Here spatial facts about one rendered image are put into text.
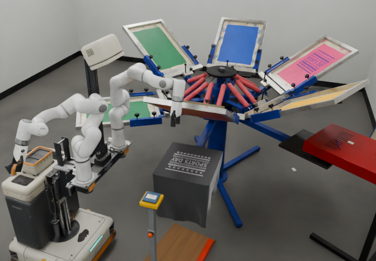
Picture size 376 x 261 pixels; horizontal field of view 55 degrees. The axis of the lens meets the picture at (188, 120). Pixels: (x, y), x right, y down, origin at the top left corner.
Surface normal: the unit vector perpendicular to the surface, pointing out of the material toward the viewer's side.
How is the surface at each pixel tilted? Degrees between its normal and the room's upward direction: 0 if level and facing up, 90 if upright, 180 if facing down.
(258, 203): 0
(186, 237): 0
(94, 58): 90
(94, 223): 0
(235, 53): 32
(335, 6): 90
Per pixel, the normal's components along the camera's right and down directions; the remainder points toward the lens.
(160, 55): 0.38, -0.55
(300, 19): -0.29, 0.45
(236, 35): -0.14, -0.51
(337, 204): 0.02, -0.88
